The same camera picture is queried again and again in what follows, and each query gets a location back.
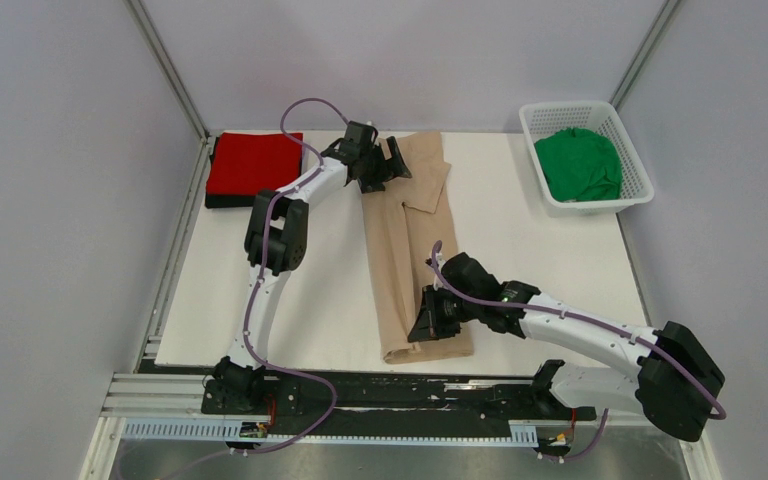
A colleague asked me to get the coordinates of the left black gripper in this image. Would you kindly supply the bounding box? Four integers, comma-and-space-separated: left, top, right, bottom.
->
357, 138, 409, 195

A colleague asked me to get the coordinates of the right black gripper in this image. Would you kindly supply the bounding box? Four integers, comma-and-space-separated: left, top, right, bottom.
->
408, 286, 480, 345

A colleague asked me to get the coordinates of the green t shirt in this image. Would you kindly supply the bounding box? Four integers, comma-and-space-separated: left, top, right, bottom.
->
534, 127, 623, 203

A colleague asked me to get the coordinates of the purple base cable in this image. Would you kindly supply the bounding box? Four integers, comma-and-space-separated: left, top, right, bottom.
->
158, 397, 339, 480

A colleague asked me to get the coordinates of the folded red t shirt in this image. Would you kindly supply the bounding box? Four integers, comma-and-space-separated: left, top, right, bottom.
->
206, 131, 305, 197

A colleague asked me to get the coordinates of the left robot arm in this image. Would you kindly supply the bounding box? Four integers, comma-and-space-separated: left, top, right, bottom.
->
202, 121, 412, 415

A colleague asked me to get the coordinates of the folded black t shirt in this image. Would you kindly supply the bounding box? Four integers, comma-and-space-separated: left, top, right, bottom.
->
203, 135, 306, 211

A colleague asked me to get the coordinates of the aluminium frame post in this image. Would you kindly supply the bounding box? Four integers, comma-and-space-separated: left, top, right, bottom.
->
123, 0, 209, 142
609, 0, 684, 111

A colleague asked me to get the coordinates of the right aluminium frame post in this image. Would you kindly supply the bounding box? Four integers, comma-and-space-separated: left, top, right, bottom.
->
609, 0, 684, 111

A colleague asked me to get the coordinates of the left aluminium frame post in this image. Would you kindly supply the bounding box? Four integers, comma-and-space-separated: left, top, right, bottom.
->
123, 0, 209, 142

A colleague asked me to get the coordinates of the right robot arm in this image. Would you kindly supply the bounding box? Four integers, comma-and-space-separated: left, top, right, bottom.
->
408, 251, 727, 442

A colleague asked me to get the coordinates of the white plastic basket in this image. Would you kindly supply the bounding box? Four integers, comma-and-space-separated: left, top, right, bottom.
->
518, 100, 654, 217

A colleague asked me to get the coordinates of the beige t shirt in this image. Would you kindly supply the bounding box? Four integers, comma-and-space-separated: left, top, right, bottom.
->
361, 131, 474, 365

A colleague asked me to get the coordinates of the white slotted cable duct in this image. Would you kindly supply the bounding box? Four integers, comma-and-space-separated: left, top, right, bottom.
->
120, 418, 539, 448

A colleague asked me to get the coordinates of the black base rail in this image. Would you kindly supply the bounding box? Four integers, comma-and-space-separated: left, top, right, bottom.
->
201, 370, 597, 439

